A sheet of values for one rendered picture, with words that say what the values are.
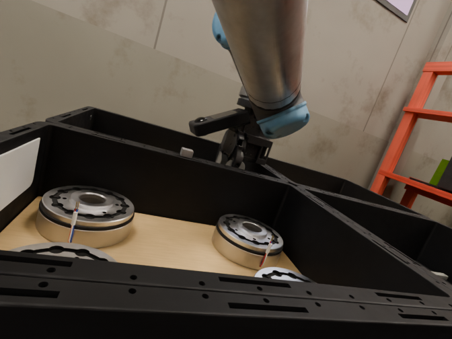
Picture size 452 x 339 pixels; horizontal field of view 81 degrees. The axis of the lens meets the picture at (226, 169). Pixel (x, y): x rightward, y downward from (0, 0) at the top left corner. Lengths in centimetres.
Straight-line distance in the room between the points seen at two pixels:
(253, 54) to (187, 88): 206
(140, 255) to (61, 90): 201
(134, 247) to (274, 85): 25
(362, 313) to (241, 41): 21
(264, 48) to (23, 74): 215
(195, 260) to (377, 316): 22
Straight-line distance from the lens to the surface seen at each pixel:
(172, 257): 34
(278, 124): 38
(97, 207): 34
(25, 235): 35
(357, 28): 320
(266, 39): 23
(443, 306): 27
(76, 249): 27
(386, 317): 20
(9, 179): 33
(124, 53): 225
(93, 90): 225
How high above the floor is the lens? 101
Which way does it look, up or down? 11 degrees down
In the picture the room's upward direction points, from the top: 18 degrees clockwise
